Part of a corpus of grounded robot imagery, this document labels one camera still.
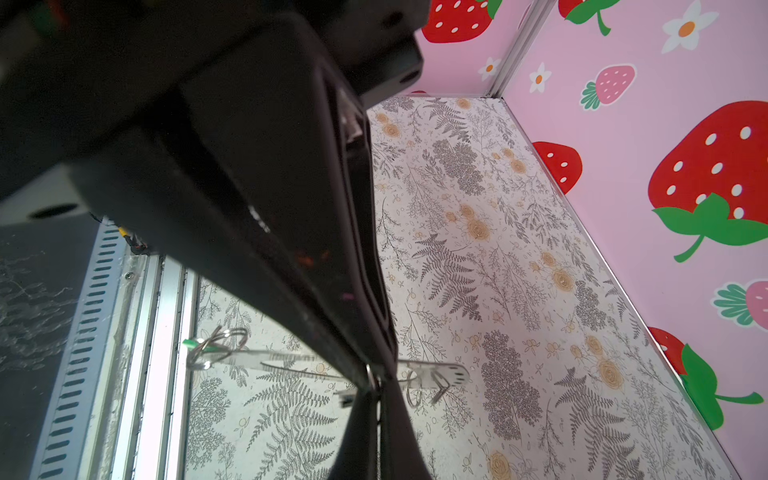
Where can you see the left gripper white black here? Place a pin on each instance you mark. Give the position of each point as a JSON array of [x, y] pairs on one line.
[[255, 170]]

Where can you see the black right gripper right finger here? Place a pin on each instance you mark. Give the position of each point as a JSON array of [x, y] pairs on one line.
[[400, 455]]

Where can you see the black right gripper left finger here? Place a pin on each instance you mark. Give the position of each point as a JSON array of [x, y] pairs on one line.
[[357, 456]]

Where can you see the large perforated metal keyring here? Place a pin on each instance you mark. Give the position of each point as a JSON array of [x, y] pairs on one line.
[[413, 374]]

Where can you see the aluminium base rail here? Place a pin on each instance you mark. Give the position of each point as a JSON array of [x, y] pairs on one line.
[[120, 402]]

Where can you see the aluminium corner post right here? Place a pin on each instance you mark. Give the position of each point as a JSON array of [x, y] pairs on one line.
[[532, 21]]

